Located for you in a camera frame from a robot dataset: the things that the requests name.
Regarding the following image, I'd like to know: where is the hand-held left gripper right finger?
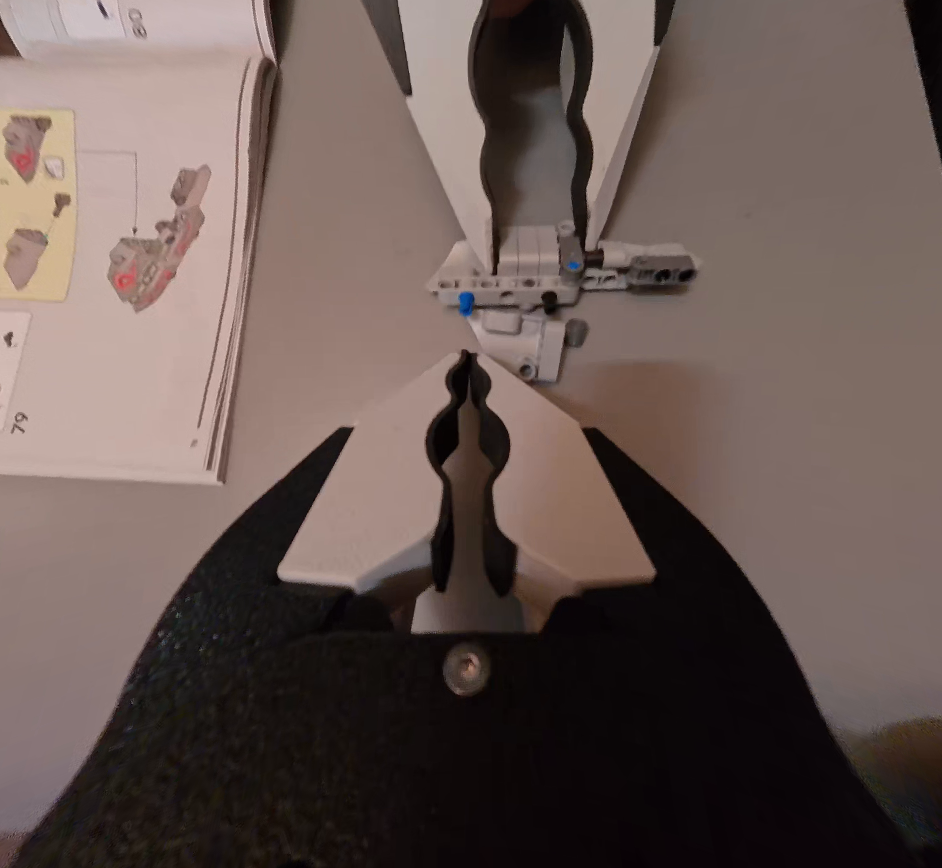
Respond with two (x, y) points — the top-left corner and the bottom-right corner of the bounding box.
(464, 351), (657, 598)

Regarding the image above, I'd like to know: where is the brick instruction booklet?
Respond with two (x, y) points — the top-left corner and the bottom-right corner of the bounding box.
(0, 0), (295, 486)

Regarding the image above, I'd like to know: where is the person's black sweater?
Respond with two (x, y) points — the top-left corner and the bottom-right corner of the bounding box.
(887, 0), (942, 170)

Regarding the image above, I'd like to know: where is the long grey brick assembly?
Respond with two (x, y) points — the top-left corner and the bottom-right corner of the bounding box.
(425, 220), (704, 317)

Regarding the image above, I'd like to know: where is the small grey brick panel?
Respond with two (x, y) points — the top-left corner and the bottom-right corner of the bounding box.
(471, 312), (590, 385)

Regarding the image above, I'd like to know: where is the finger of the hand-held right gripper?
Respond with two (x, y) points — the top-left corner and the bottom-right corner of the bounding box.
(558, 0), (661, 260)
(386, 0), (504, 274)

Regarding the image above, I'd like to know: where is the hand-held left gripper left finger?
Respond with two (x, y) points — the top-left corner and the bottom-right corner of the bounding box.
(278, 351), (472, 593)

